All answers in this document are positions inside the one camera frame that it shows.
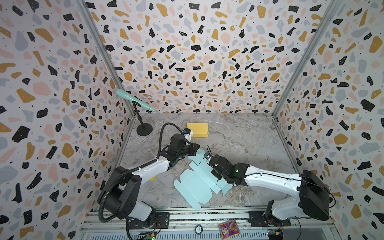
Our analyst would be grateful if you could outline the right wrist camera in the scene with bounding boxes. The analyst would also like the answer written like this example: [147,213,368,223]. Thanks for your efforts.
[204,152,213,161]

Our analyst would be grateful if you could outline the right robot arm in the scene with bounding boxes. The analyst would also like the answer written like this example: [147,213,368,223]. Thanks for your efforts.
[207,155,334,224]

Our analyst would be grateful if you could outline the light blue paper box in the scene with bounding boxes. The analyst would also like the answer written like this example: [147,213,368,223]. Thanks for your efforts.
[174,149,233,210]

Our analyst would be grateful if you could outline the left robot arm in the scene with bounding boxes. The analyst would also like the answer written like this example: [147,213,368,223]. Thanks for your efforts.
[98,129,200,227]

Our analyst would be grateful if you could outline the round teal sticker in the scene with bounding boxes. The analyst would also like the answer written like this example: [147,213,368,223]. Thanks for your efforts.
[194,225,203,235]

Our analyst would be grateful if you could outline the mint green microphone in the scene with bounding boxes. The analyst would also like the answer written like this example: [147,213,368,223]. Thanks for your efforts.
[117,89,156,112]

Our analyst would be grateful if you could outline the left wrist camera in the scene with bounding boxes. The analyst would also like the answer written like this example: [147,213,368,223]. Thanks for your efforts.
[183,128,194,142]

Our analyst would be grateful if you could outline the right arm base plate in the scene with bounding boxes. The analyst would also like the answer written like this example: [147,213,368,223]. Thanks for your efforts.
[248,211,291,228]

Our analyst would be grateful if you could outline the colourful card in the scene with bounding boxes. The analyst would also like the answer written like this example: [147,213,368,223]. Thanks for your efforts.
[219,220,240,240]

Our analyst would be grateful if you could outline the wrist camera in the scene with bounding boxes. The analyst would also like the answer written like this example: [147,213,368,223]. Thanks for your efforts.
[204,152,213,161]
[183,128,194,142]

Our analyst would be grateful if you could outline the yellow paper box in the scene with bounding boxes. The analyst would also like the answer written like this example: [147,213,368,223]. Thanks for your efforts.
[187,123,209,138]

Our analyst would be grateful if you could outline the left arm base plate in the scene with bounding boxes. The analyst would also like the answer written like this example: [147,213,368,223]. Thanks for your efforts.
[126,212,170,231]

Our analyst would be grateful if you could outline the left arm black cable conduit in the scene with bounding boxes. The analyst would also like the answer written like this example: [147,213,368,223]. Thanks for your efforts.
[97,122,184,223]

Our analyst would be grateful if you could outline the black microphone stand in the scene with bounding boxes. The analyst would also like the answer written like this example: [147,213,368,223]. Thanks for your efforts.
[132,102,153,137]

